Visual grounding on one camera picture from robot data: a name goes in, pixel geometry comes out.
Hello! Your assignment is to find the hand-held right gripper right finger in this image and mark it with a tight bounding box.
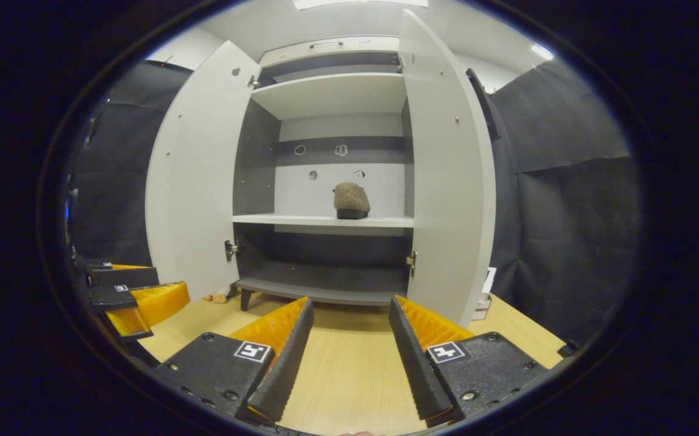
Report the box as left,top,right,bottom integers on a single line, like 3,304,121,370
389,295,550,428

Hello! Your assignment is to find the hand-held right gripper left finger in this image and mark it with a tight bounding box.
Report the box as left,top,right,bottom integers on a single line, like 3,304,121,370
156,297,315,424

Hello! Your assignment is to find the grey cabinet door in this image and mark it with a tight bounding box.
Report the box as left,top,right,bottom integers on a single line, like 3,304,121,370
145,41,263,302
399,9,501,328

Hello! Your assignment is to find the brown fuzzy shoe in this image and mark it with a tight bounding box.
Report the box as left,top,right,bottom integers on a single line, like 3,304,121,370
332,182,371,220

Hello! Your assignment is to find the black backdrop cloth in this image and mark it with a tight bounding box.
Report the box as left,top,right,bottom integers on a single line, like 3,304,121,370
71,59,642,349

